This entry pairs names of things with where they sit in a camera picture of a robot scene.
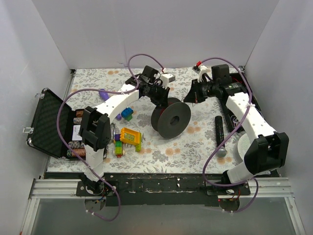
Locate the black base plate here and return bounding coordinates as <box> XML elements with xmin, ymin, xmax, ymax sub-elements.
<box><xmin>75</xmin><ymin>172</ymin><xmax>251</xmax><ymax>206</ymax></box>

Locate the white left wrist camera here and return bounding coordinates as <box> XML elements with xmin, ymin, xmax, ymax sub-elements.
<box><xmin>160</xmin><ymin>73</ymin><xmax>176</xmax><ymax>88</ymax></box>

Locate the black perforated cable spool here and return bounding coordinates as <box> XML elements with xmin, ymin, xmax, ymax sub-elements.
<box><xmin>151</xmin><ymin>97</ymin><xmax>191</xmax><ymax>139</ymax></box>

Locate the black three-compartment bin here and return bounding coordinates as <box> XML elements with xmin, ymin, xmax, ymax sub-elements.
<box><xmin>219</xmin><ymin>72</ymin><xmax>263</xmax><ymax>132</ymax></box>

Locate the yellow and green brick build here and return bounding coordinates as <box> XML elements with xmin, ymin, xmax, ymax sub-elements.
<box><xmin>120</xmin><ymin>128</ymin><xmax>142</xmax><ymax>152</ymax></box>

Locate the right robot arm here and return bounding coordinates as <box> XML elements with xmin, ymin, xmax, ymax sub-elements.
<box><xmin>183</xmin><ymin>62</ymin><xmax>289</xmax><ymax>195</ymax></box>

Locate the multicolour brick tower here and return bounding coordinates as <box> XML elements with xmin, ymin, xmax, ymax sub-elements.
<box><xmin>113</xmin><ymin>134</ymin><xmax>126</xmax><ymax>158</ymax></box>

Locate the black poker chip case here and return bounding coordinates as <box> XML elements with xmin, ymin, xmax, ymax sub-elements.
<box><xmin>27</xmin><ymin>88</ymin><xmax>86</xmax><ymax>161</ymax></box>

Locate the purple plastic cylinder toy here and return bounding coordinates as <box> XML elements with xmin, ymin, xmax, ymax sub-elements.
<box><xmin>98</xmin><ymin>88</ymin><xmax>122</xmax><ymax>120</ymax></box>

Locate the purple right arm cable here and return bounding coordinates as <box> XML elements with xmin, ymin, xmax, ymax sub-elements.
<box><xmin>199</xmin><ymin>57</ymin><xmax>259</xmax><ymax>213</ymax></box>

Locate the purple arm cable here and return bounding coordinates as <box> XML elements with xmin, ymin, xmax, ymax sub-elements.
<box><xmin>56</xmin><ymin>53</ymin><xmax>121</xmax><ymax>222</ymax></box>
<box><xmin>199</xmin><ymin>57</ymin><xmax>259</xmax><ymax>213</ymax></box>

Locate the black sparkly microphone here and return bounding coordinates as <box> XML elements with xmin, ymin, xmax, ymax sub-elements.
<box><xmin>215</xmin><ymin>116</ymin><xmax>227</xmax><ymax>158</ymax></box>

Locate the white cable bundle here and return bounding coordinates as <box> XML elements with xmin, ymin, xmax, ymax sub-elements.
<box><xmin>231</xmin><ymin>115</ymin><xmax>243</xmax><ymax>128</ymax></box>

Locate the aluminium frame rail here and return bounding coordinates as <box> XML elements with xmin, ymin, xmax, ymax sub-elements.
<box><xmin>29</xmin><ymin>179</ymin><xmax>79</xmax><ymax>199</ymax></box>

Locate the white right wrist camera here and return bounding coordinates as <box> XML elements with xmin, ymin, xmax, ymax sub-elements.
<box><xmin>192</xmin><ymin>61</ymin><xmax>210</xmax><ymax>82</ymax></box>

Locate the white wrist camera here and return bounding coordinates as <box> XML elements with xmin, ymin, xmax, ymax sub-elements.
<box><xmin>160</xmin><ymin>73</ymin><xmax>176</xmax><ymax>88</ymax></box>
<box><xmin>192</xmin><ymin>61</ymin><xmax>210</xmax><ymax>82</ymax></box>

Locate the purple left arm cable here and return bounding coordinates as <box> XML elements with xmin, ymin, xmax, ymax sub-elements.
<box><xmin>56</xmin><ymin>53</ymin><xmax>121</xmax><ymax>222</ymax></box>

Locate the blue and green brick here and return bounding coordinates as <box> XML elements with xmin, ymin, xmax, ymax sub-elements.
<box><xmin>121</xmin><ymin>107</ymin><xmax>134</xmax><ymax>121</ymax></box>

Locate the floral patterned table mat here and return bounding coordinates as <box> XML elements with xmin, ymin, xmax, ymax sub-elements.
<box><xmin>46</xmin><ymin>67</ymin><xmax>245</xmax><ymax>174</ymax></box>

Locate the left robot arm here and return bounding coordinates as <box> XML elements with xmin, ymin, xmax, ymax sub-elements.
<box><xmin>80</xmin><ymin>66</ymin><xmax>176</xmax><ymax>196</ymax></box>

